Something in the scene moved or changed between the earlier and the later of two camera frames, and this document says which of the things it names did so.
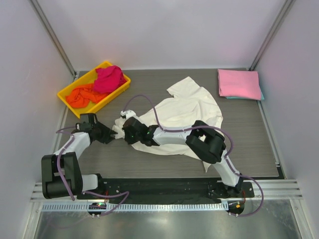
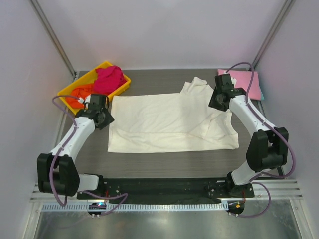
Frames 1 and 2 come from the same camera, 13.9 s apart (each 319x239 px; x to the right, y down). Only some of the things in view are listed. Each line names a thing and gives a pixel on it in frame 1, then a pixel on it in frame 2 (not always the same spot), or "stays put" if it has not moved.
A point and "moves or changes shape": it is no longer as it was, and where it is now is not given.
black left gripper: x=106 y=138 to x=108 y=120
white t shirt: x=189 y=104 moves or changes shape
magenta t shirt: x=108 y=78 stays put
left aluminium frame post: x=54 y=38 stays put
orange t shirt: x=79 y=97 stays put
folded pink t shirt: x=239 y=83 stays put
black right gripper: x=127 y=139 to x=213 y=104
